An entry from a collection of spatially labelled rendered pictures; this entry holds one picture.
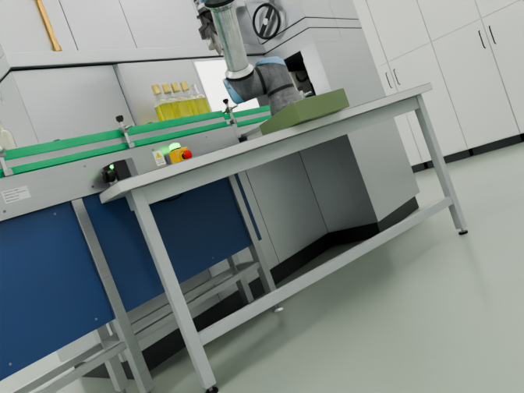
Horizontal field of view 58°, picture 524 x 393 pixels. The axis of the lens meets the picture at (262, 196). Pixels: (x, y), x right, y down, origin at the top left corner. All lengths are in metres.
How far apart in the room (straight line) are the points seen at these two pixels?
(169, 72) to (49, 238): 1.18
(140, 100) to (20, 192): 0.89
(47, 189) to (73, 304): 0.38
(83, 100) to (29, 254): 0.83
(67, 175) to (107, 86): 0.70
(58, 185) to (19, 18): 0.83
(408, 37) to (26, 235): 4.73
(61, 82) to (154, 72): 0.48
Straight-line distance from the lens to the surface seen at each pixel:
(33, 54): 2.17
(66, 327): 1.65
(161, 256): 1.55
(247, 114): 2.53
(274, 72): 1.94
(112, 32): 2.46
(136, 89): 2.34
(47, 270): 1.64
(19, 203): 1.62
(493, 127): 5.46
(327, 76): 2.93
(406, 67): 5.66
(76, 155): 1.76
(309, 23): 3.01
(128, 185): 1.50
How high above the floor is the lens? 0.62
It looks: 3 degrees down
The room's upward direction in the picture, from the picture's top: 20 degrees counter-clockwise
